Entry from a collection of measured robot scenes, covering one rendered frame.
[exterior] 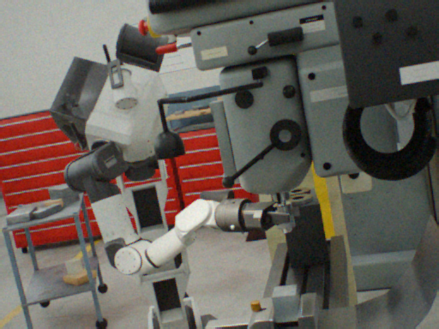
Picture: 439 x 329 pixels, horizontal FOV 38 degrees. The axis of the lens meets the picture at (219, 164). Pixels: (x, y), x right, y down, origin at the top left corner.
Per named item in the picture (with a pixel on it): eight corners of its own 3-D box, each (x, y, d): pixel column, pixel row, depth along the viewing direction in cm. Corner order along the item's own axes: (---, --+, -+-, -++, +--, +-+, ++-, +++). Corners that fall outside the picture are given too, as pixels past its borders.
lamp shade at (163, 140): (152, 158, 155) (147, 134, 154) (178, 152, 158) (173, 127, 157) (162, 160, 149) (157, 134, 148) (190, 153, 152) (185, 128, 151)
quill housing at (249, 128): (237, 203, 152) (211, 69, 147) (249, 183, 172) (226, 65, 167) (317, 191, 148) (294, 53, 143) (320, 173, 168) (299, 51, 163)
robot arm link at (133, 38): (124, 47, 211) (119, 55, 198) (131, 20, 208) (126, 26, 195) (159, 57, 212) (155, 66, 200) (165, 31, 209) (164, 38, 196)
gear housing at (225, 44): (195, 73, 146) (187, 28, 144) (214, 67, 169) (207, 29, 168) (344, 44, 139) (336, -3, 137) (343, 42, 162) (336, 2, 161)
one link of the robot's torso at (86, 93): (63, 172, 214) (34, 123, 181) (100, 87, 227) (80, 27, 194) (147, 197, 211) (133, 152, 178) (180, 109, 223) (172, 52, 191)
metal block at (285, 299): (276, 323, 140) (271, 297, 139) (279, 311, 145) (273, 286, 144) (299, 320, 138) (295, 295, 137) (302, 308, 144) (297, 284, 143)
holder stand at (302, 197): (291, 268, 197) (279, 206, 194) (287, 246, 218) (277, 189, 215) (329, 261, 196) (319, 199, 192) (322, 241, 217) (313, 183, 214)
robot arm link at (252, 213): (257, 205, 158) (218, 206, 164) (264, 242, 159) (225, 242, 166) (281, 190, 168) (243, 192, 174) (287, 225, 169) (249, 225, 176)
